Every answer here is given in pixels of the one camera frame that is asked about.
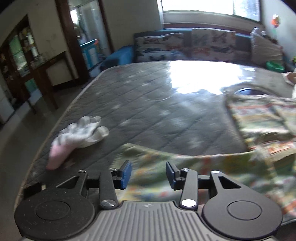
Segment green patterned children's shirt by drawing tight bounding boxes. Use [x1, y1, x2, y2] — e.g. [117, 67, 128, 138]
[114, 94, 295, 223]

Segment white and pink glove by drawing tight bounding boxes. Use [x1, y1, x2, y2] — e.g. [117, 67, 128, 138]
[46, 116, 109, 170]

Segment black round induction cooktop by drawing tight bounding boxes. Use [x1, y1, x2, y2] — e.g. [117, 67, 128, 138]
[235, 88, 266, 96]

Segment blue sofa bench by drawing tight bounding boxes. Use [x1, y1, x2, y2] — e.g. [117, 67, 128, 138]
[100, 28, 255, 71]

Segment green plastic bowl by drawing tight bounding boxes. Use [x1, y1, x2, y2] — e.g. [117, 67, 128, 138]
[266, 61, 285, 73]

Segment dark wooden cabinet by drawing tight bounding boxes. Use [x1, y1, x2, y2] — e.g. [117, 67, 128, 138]
[1, 16, 74, 113]

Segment right butterfly print cushion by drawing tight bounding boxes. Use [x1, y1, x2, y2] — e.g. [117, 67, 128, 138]
[192, 28, 236, 62]

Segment butterfly print cushion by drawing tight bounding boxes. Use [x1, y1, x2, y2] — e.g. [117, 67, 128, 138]
[192, 28, 236, 62]
[135, 33, 188, 62]

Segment plain grey cushion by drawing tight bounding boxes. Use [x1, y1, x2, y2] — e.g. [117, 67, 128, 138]
[250, 28, 283, 66]

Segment left butterfly print cushion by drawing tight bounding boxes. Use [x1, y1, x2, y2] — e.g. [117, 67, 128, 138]
[135, 33, 188, 62]

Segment colourful pinwheel toy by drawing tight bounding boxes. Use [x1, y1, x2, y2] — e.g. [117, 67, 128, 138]
[271, 14, 280, 29]

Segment window with green frame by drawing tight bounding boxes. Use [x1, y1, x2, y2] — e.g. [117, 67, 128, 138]
[161, 0, 261, 22]

